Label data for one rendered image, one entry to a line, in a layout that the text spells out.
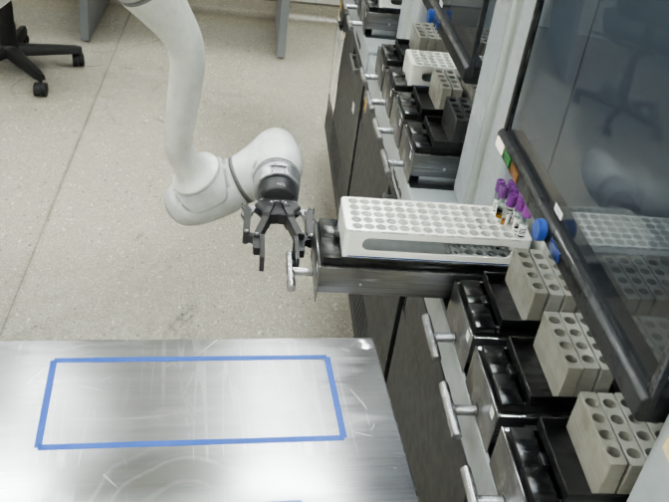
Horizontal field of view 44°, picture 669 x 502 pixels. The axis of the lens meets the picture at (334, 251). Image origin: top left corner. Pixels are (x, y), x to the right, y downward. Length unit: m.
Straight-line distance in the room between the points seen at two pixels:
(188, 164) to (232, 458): 0.78
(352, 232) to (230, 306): 1.25
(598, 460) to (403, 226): 0.49
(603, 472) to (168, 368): 0.52
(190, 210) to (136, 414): 0.73
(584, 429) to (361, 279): 0.44
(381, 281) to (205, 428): 0.44
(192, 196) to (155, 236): 1.14
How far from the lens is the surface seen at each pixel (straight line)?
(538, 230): 1.11
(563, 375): 1.08
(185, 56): 1.43
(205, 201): 1.63
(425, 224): 1.31
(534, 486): 1.00
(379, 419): 1.01
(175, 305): 2.47
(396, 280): 1.29
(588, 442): 1.02
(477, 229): 1.32
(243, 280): 2.58
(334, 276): 1.28
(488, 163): 1.46
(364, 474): 0.95
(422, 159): 1.65
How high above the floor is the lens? 1.53
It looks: 34 degrees down
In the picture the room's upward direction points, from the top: 8 degrees clockwise
